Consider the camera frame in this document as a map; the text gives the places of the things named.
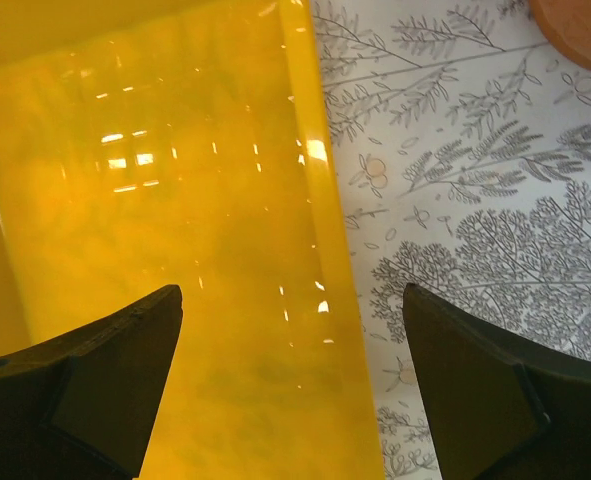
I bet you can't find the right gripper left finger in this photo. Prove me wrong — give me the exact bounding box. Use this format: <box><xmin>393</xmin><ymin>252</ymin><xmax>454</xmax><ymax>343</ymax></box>
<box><xmin>0</xmin><ymin>285</ymin><xmax>183</xmax><ymax>479</ymax></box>

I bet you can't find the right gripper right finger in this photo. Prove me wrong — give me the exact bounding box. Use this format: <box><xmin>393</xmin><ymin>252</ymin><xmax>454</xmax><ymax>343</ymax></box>
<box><xmin>403</xmin><ymin>284</ymin><xmax>591</xmax><ymax>479</ymax></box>

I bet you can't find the floral tablecloth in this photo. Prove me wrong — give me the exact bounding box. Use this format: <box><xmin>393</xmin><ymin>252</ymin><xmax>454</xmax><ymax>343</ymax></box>
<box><xmin>311</xmin><ymin>1</ymin><xmax>591</xmax><ymax>479</ymax></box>

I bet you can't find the yellow plastic tray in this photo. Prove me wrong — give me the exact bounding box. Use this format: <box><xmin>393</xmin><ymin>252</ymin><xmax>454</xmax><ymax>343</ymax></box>
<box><xmin>0</xmin><ymin>1</ymin><xmax>383</xmax><ymax>479</ymax></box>

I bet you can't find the orange plastic basin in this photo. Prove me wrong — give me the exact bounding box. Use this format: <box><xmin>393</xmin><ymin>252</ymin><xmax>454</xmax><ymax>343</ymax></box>
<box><xmin>529</xmin><ymin>0</ymin><xmax>591</xmax><ymax>70</ymax></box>

